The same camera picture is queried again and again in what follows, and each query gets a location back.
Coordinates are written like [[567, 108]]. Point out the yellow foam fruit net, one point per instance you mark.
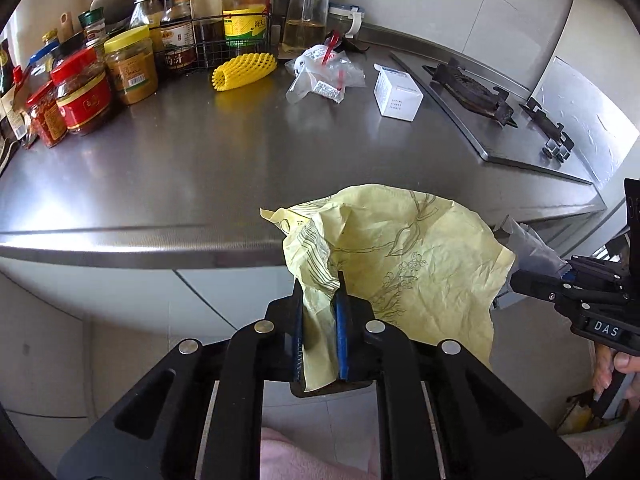
[[245, 70]]

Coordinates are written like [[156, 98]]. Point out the grey plastic bag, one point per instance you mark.
[[530, 250]]

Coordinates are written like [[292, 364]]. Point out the small yellow cap bottle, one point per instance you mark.
[[50, 39]]

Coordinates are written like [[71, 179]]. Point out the green cap spice jar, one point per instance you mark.
[[92, 25]]

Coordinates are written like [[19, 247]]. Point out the large black burner grate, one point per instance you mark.
[[470, 90]]

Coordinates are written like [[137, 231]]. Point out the glass jar with blue lid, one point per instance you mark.
[[345, 20]]

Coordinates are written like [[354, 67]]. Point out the yellow lid jar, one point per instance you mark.
[[131, 67]]

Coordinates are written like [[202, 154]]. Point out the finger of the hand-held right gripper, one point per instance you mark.
[[537, 287], [595, 266]]

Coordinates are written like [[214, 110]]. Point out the steel gas stove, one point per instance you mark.
[[500, 140]]

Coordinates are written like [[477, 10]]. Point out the yellow cap dark bottle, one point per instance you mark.
[[177, 25]]

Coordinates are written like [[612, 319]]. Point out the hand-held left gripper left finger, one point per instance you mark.
[[298, 330]]

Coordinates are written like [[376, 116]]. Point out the large bottle green yellow label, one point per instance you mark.
[[245, 5]]

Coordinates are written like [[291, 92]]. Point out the large yellow paper wrapper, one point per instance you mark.
[[400, 260]]

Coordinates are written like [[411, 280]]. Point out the white foil splash guard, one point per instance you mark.
[[580, 105]]

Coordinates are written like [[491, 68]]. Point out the person's right hand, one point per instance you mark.
[[625, 362]]

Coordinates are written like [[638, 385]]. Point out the metal cap glass bottle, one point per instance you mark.
[[145, 10]]

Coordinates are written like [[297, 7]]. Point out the metal stove knob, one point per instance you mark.
[[550, 150], [566, 153]]

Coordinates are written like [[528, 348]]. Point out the glass oil pitcher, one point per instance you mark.
[[307, 5]]

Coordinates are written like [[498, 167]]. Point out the black lid jar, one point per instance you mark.
[[67, 49]]

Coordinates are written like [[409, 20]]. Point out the small white box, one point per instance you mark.
[[397, 92]]

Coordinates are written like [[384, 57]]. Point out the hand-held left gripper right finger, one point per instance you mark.
[[342, 335]]

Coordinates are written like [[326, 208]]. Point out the small red sauce jar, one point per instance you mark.
[[45, 117]]

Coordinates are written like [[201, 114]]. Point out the small black burner grate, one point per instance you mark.
[[547, 122]]

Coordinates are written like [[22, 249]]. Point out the clear bag with red print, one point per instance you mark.
[[320, 77]]

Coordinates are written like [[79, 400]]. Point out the blue cap bottle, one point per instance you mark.
[[40, 57]]

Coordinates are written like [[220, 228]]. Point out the large red lid jar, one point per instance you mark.
[[82, 95]]

